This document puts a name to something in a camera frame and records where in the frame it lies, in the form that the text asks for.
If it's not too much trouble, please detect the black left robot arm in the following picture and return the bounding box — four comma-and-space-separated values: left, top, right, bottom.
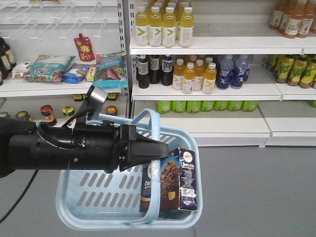
0, 118, 168, 177

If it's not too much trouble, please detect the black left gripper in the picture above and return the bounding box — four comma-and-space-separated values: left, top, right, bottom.
71, 120, 169, 173

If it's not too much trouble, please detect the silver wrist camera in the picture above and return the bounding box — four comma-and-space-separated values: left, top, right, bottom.
86, 85, 108, 120

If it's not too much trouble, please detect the light blue plastic basket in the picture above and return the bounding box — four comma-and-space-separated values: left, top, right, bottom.
56, 109, 203, 231

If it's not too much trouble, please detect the red spout pouch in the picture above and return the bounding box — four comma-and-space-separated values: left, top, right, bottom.
74, 33, 95, 62

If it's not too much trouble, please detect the blue Chocofello cookie box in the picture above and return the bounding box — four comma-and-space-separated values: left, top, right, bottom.
139, 146, 199, 213

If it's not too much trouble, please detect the teal snack bag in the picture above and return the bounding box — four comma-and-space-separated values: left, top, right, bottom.
92, 51, 128, 90

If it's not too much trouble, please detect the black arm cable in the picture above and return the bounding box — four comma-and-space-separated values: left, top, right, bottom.
0, 169, 39, 223

